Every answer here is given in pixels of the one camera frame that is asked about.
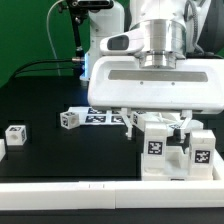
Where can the white fence piece left edge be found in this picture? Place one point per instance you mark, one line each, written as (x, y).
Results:
(2, 149)

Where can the white fence bar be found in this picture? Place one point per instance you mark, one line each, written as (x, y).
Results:
(111, 195)
(218, 167)

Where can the flat white tagged plate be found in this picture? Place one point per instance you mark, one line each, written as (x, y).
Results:
(90, 116)

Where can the white chair seat block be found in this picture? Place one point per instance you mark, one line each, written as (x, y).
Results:
(176, 166)

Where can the white right fence bar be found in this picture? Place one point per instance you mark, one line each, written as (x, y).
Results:
(218, 167)

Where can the small white cube block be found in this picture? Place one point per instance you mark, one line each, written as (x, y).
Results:
(16, 135)

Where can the white chair back frame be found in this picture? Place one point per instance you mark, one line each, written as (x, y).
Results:
(172, 121)

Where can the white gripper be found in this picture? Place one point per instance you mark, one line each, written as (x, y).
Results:
(125, 78)

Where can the white front fence bar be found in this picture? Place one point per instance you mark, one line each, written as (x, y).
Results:
(111, 195)

